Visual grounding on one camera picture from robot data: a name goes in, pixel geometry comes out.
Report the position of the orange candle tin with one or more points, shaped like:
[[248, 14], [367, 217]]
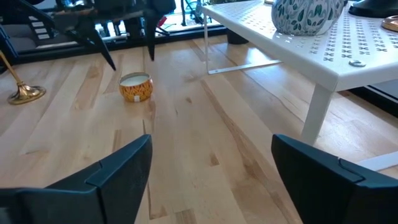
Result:
[[136, 90]]

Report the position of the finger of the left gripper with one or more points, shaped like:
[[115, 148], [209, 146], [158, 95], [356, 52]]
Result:
[[150, 31], [93, 40]]

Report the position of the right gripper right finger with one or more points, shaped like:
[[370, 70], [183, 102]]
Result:
[[329, 193]]

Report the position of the leaf patterned candle tin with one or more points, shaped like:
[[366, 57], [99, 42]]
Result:
[[306, 17]]

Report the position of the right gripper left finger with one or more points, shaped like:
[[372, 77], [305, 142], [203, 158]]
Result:
[[121, 186]]

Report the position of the black candlestick holder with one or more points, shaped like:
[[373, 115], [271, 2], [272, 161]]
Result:
[[373, 7]]

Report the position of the gold candlestick holder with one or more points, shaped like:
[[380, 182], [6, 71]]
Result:
[[26, 94], [391, 24]]

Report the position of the white perforated metal shelf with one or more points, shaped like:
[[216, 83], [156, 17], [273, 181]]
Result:
[[311, 59]]

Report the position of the black plant pot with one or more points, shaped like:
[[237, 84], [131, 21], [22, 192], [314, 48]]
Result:
[[237, 37]]

